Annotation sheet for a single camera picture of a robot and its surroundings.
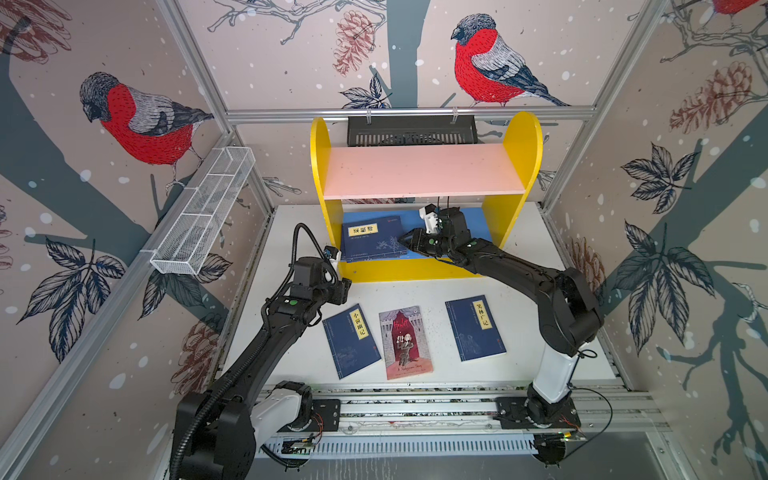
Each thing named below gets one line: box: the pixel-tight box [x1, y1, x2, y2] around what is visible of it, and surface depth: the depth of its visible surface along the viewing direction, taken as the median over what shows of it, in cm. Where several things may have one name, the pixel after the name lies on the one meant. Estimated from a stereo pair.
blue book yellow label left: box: [322, 303, 382, 380], surface depth 87 cm
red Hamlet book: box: [378, 306, 434, 380], surface depth 87 cm
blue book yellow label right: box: [444, 294, 507, 363], surface depth 89 cm
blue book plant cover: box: [341, 215, 408, 263], surface depth 91 cm
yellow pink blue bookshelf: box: [310, 113, 543, 283], surface depth 77 cm
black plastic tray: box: [348, 115, 479, 146], surface depth 97 cm
